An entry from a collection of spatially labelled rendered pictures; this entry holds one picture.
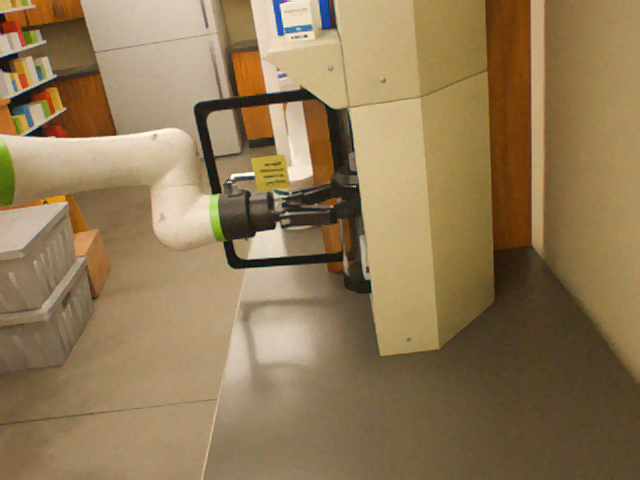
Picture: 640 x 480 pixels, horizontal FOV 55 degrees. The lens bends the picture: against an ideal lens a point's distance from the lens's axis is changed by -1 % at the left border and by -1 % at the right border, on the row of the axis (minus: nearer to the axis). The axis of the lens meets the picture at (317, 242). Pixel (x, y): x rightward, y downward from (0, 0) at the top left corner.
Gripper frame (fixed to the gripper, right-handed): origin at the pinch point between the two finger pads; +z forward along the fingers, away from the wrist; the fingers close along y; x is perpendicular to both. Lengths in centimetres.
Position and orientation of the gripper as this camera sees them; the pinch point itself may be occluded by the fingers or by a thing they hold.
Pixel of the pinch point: (358, 198)
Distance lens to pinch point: 119.2
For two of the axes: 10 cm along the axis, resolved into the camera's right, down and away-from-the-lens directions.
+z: 9.9, -1.3, -0.8
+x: 1.6, 9.0, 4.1
